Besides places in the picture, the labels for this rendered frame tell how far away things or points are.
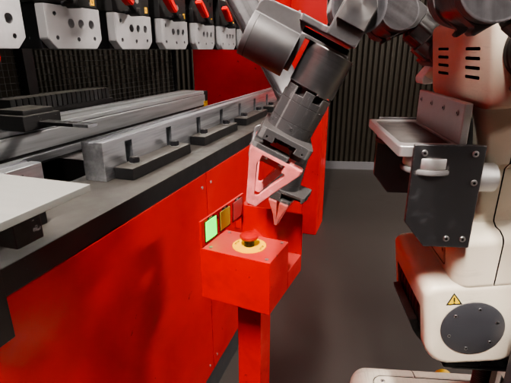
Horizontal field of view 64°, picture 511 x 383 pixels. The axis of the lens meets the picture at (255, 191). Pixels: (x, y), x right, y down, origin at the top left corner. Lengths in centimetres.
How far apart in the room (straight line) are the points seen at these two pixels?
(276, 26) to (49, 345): 62
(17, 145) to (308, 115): 86
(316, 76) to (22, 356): 61
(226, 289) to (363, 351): 106
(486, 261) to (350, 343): 120
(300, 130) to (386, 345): 151
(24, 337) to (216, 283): 36
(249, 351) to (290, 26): 78
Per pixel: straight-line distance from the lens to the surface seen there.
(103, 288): 89
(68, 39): 92
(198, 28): 141
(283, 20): 49
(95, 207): 88
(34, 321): 77
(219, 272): 87
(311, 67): 48
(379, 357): 185
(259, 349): 103
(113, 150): 105
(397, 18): 90
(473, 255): 74
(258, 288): 84
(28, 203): 55
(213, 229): 89
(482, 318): 81
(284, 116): 49
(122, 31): 106
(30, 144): 121
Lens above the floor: 117
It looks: 19 degrees down
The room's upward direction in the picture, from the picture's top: straight up
